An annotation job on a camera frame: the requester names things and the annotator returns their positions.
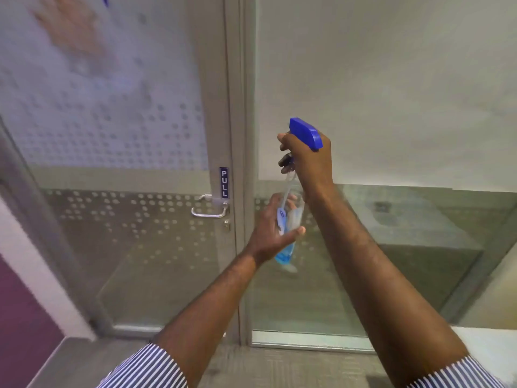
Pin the person's left thumb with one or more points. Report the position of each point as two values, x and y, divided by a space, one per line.
291 234

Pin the clear spray bottle blue trigger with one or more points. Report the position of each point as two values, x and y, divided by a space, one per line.
291 206

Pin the person's right forearm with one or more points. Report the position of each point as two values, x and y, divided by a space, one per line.
375 274

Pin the frosted dotted glass door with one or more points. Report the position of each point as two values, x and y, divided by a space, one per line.
117 165

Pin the person's left hand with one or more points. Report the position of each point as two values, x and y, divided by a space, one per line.
268 232

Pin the grey aluminium door frame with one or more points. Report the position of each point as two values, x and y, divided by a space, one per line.
241 169

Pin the blue door sign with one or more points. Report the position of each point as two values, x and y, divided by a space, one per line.
224 183

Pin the person's right fingers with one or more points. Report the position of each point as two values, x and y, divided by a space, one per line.
285 142

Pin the striped shirt sleeve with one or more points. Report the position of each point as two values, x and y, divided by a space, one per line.
149 369
456 375

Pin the striped right shirt sleeve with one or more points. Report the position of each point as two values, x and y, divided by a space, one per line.
456 375

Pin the person's right hand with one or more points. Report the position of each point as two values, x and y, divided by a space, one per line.
309 163

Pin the striped left shirt sleeve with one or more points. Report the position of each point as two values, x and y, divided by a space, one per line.
149 369

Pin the person's left forearm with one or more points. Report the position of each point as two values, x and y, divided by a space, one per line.
210 307

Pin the frosted glass partition panel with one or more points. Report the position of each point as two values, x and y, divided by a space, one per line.
387 157

